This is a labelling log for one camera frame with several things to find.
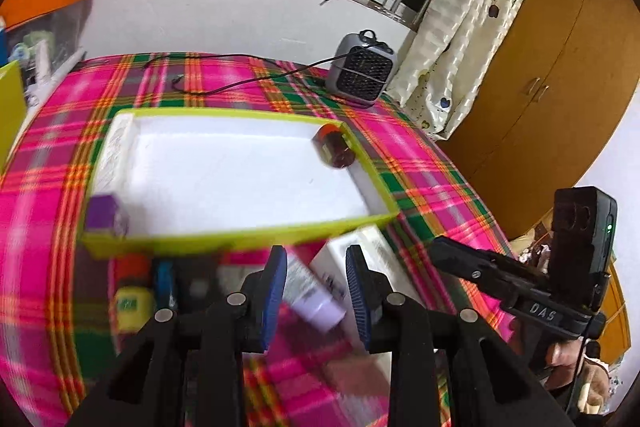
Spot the lavender tube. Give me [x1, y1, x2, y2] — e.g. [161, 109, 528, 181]
[284, 254, 348, 334]

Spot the yellow-green cardboard box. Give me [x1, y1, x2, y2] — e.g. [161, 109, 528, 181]
[0, 59, 28, 172]

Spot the brown bottle with orange cap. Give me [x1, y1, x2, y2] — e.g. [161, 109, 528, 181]
[312, 124, 357, 169]
[114, 254, 155, 335]

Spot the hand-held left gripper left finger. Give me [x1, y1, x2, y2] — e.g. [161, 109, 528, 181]
[65, 246, 288, 427]

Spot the small grey heater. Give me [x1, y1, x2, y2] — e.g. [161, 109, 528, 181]
[326, 29, 398, 109]

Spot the purple box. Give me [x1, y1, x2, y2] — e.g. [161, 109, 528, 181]
[84, 193, 130, 239]

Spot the wooden wardrobe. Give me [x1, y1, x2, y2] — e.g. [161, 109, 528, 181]
[440, 0, 640, 240]

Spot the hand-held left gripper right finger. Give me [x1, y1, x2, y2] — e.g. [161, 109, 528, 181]
[346, 245, 576, 427]

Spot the person's right hand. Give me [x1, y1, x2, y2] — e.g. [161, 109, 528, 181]
[545, 341, 608, 414]

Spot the black box with round window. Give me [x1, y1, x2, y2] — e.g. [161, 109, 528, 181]
[178, 257, 222, 304]

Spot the yellow-green tray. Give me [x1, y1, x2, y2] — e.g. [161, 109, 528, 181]
[80, 107, 401, 258]

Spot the black power cable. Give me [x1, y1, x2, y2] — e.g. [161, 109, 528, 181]
[171, 52, 351, 96]

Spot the long white printed carton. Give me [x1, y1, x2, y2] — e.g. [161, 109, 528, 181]
[92, 113, 136, 202]

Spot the white box with carabiner print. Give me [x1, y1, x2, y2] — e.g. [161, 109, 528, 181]
[310, 224, 398, 308]

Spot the white plastic bottle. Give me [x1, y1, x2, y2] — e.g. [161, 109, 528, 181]
[35, 42, 54, 82]

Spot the blue rectangular gadget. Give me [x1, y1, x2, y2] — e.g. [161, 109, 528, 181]
[154, 259, 179, 309]

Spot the cream heart-print curtain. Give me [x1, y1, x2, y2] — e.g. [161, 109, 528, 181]
[387, 0, 546, 140]

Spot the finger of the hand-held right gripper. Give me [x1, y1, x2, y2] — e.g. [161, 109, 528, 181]
[430, 235, 551, 308]

